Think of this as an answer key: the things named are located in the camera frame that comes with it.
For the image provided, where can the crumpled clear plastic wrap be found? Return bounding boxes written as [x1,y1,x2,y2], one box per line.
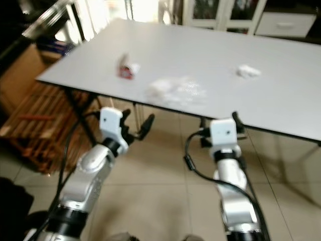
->
[144,76,210,108]

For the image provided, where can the crumpled red white packet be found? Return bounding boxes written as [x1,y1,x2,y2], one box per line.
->
[118,53,141,80]

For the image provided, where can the black metal table leg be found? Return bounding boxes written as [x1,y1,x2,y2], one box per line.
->
[62,86,97,149]

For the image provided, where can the crumpled white tissue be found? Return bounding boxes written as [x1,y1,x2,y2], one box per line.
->
[236,64,263,79]

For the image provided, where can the wooden slat rack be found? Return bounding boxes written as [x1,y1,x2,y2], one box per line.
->
[0,81,83,175]

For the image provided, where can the blue box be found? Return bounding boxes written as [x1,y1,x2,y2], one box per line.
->
[37,40,70,55]

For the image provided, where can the brown cardboard box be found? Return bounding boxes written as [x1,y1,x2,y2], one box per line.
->
[0,43,53,117]

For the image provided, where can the white drawer unit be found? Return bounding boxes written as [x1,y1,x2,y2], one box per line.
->
[254,11,318,39]

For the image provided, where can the white glass door cabinet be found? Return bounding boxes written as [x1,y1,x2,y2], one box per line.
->
[182,0,267,36]

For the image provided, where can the black bag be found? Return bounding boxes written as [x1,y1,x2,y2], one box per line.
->
[0,176,35,241]

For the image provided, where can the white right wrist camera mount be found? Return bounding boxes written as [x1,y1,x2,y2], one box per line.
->
[209,117,241,153]

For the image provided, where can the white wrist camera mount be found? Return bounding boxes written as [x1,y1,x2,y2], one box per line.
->
[209,117,241,153]
[99,106,124,147]

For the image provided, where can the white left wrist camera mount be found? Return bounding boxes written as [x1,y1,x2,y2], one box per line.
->
[99,106,124,147]

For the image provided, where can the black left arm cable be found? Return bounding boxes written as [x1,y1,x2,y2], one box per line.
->
[49,110,102,226]

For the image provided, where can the shiny metal rail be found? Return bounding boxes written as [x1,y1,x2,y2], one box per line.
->
[22,0,75,42]

